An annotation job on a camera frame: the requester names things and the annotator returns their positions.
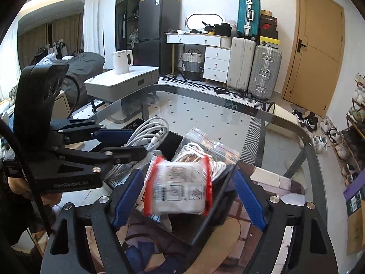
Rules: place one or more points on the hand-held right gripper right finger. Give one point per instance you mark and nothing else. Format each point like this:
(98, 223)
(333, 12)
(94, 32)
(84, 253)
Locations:
(248, 199)

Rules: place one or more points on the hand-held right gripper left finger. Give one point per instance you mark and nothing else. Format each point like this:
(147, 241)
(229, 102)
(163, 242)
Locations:
(125, 197)

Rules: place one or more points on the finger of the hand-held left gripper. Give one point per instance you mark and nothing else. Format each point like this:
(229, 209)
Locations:
(128, 152)
(114, 137)

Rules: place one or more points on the black cardboard box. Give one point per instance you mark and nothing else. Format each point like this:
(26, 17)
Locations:
(212, 219)

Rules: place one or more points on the red-trimmed bag of white cloth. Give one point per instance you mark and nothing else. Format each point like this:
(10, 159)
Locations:
(176, 188)

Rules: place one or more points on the person's left hand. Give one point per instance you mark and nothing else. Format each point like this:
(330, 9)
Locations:
(17, 184)

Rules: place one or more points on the beige cabinet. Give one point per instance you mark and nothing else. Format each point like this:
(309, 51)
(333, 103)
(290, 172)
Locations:
(61, 105)

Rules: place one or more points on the white low side table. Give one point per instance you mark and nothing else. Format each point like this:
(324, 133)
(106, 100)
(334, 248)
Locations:
(119, 82)

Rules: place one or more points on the black bean bag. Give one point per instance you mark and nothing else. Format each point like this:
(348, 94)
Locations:
(82, 71)

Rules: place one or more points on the printed cartoon table mat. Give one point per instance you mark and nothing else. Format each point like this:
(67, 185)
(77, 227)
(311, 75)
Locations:
(159, 257)

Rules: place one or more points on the hanging clothes rack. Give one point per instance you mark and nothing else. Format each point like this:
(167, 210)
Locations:
(57, 50)

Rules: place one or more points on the black and white patterned rug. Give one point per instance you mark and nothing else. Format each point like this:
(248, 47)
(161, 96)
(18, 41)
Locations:
(251, 128)

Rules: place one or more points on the white electric kettle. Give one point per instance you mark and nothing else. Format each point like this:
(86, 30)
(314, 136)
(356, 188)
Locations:
(121, 62)

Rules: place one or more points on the brown curtain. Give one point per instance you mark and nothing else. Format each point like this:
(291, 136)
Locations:
(65, 31)

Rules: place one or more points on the pile of shoes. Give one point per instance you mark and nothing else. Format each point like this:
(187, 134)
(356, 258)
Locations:
(309, 120)

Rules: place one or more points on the white sheer curtain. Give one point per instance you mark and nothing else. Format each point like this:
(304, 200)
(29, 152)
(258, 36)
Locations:
(97, 28)

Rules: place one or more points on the grey woven basket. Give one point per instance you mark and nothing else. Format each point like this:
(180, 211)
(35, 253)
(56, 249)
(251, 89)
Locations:
(192, 62)

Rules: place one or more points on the black refrigerator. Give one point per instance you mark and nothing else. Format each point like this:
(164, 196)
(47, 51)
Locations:
(159, 34)

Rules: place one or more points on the shoe rack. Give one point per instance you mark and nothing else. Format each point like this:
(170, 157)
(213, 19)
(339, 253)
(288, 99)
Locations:
(353, 137)

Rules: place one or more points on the black glass display cabinet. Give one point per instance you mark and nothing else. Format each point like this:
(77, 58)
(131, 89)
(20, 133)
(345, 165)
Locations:
(128, 14)

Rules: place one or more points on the white dresser desk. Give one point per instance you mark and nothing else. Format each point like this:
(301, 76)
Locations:
(216, 62)

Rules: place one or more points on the silver suitcase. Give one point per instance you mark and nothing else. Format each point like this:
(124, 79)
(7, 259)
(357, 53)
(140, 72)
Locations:
(265, 71)

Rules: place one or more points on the white suitcase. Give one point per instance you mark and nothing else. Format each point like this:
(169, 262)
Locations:
(241, 62)

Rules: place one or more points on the oval mirror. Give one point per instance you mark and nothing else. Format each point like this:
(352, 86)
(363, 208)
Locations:
(196, 21)

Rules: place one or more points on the tan wooden door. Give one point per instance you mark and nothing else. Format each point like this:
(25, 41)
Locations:
(313, 48)

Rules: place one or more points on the stack of shoe boxes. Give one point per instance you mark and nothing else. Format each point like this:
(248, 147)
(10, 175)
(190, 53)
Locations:
(268, 27)

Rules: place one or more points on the teal suitcase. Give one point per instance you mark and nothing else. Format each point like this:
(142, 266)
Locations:
(248, 17)

